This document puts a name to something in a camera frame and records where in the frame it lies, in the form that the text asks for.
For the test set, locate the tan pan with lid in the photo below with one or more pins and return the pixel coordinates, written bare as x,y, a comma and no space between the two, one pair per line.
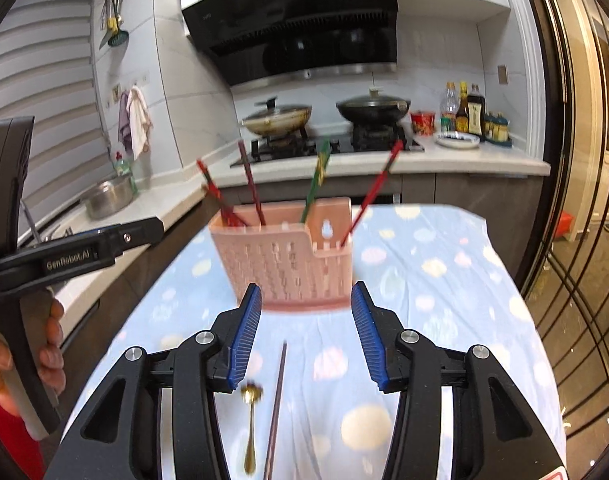
279,117

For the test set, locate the steel faucet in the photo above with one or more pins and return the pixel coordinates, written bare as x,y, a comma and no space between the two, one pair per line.
32,225

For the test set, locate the dark red chopstick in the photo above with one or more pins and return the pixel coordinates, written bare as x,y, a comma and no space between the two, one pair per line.
208,193
252,185

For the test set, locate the white hanging towel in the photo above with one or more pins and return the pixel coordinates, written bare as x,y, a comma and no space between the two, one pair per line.
139,120

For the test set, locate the white window blinds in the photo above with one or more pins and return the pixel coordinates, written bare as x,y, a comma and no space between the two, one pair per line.
49,85

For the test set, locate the wall socket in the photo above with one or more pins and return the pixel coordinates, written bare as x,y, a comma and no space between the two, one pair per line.
502,74

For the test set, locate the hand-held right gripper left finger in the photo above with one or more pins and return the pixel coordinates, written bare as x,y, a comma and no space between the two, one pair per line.
247,330

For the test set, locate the white plate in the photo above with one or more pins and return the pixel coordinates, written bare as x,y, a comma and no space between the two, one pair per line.
457,141

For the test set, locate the green bottle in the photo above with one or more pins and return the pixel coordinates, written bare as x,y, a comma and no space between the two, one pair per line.
124,167

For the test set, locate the gold flower spoon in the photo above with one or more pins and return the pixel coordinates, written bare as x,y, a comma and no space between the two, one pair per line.
251,435

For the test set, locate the red instant noodle cup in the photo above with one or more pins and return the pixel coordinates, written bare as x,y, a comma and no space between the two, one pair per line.
423,124

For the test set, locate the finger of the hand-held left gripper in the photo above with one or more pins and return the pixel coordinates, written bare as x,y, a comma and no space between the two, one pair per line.
134,240

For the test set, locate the black range hood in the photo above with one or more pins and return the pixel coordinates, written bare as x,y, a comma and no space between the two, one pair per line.
309,35

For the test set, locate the yellow hanging utensil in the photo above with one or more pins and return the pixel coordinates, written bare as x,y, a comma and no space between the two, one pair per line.
112,24

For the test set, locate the steel pot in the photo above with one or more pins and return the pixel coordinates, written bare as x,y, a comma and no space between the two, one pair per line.
107,200

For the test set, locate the green lidded seasoning jar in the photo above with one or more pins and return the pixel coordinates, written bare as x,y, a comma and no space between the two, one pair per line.
490,127
502,129

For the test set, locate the black gas stove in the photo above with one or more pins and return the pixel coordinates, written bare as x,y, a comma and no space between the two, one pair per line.
294,147

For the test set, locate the brown chopstick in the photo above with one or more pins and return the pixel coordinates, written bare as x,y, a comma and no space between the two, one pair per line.
277,410

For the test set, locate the purple hanging towel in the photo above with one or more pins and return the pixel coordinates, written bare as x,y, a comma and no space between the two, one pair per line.
123,125

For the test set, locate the yellow capped sauce bottle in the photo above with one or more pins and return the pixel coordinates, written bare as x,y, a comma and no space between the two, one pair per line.
463,110

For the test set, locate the large dark sauce bottle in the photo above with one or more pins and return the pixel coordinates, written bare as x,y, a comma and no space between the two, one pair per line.
476,115

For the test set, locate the black framed glass door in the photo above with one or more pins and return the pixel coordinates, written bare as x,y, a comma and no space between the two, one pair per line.
574,160

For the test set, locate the person's left hand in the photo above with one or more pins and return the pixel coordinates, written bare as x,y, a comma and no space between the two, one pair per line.
52,340

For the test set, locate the orange plastic bag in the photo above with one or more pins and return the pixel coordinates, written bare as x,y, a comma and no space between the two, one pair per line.
564,223

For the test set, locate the blue printed tablecloth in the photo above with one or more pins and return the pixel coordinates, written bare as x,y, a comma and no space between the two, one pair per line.
434,310

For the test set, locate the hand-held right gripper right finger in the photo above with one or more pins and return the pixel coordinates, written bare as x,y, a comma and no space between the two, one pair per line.
367,330

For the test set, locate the black wok with lid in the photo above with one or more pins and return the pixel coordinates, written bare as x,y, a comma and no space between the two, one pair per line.
374,109

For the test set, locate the clear plastic bottle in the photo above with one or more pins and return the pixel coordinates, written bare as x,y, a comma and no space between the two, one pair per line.
449,107

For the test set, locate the pink perforated utensil holder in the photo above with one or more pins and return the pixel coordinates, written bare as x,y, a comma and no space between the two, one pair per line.
284,260

